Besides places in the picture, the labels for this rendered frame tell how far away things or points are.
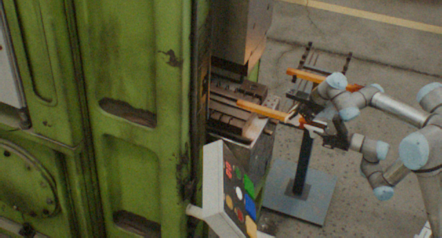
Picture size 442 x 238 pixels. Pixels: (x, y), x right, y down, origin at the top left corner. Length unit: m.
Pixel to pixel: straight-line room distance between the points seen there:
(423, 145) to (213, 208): 0.75
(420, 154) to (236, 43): 0.78
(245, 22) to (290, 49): 2.53
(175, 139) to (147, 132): 0.13
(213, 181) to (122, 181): 0.80
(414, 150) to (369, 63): 2.63
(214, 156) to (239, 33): 0.47
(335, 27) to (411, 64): 0.68
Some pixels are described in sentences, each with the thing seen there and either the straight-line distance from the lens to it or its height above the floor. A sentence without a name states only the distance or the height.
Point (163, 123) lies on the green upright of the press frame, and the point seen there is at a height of 1.19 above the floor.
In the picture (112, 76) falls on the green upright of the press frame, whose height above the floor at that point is 1.28.
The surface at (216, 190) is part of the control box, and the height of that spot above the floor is 1.19.
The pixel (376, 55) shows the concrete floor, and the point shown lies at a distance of 4.87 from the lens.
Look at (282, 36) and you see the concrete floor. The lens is 4.90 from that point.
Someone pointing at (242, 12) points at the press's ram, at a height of 1.60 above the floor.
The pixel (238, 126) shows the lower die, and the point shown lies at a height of 0.98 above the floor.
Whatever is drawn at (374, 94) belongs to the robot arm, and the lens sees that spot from 2.50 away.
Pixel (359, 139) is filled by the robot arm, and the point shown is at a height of 1.03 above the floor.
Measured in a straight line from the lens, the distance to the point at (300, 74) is 2.96.
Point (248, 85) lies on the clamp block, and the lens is 2.87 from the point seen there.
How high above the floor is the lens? 2.84
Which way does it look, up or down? 43 degrees down
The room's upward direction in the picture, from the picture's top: 3 degrees clockwise
